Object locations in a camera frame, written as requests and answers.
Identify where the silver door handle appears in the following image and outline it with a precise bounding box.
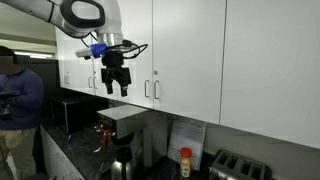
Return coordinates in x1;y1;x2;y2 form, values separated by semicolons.
154;80;160;100
144;80;150;98

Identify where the black microwave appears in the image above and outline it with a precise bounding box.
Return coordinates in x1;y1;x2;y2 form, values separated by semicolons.
51;96;109;134

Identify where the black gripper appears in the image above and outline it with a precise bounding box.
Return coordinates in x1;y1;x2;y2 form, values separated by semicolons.
101;51;131;97

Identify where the silver right door handle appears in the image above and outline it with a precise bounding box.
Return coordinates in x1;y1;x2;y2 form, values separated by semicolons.
144;80;150;98

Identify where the steel coffee carafe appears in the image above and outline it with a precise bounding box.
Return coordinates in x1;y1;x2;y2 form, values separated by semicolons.
111;147;137;180

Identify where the silver toaster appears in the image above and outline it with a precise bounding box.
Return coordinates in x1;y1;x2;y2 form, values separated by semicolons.
208;150;272;180

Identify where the far white wide cupboard door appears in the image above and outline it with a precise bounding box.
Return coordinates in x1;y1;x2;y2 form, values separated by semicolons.
220;0;320;148

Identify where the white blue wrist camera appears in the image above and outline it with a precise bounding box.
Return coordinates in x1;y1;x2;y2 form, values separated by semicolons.
75;43;108;59

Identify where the silver left door handle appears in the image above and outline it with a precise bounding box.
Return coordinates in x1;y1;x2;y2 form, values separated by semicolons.
154;80;160;100

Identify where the white paper notice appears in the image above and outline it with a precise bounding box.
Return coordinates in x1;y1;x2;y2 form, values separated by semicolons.
167;119;207;170

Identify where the person in blue sweater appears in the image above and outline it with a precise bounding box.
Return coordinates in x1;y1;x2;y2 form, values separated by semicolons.
0;46;44;180

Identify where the orange lid spice jar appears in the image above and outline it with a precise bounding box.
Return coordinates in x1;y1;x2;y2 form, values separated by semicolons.
180;147;192;178

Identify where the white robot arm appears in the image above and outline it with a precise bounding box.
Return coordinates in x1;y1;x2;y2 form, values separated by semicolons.
0;0;131;97

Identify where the stainless steel coffee brewer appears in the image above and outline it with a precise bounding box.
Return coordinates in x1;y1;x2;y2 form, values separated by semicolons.
97;105;168;167

